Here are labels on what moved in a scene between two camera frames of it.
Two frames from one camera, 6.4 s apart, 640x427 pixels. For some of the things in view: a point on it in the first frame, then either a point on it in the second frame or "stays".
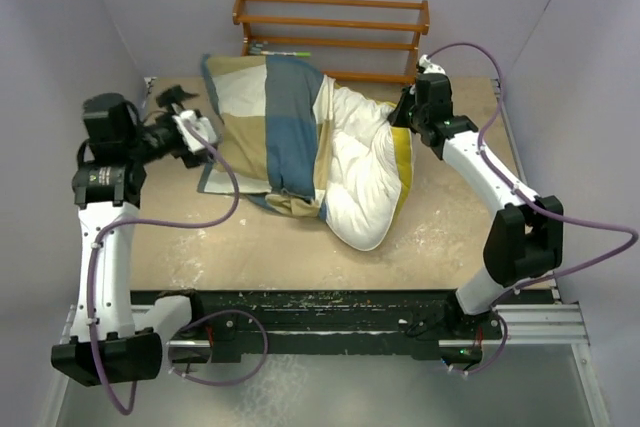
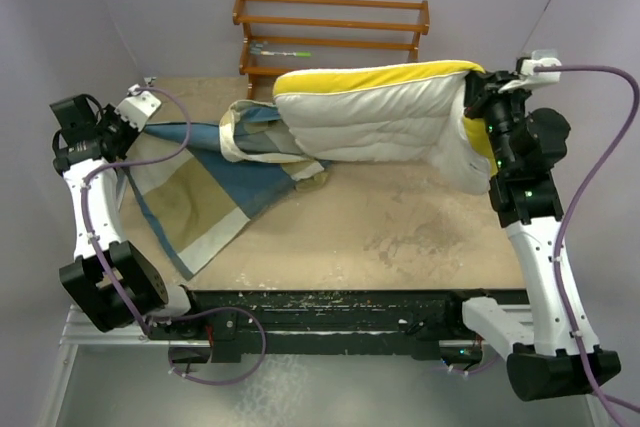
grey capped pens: [257, 49] stays
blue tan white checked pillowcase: [274, 117] → [198, 186]
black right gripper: [396, 117] → [484, 89]
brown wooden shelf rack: [239, 13] stays
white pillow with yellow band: [371, 166] → [391, 112]
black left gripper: [173, 96] → [132, 133]
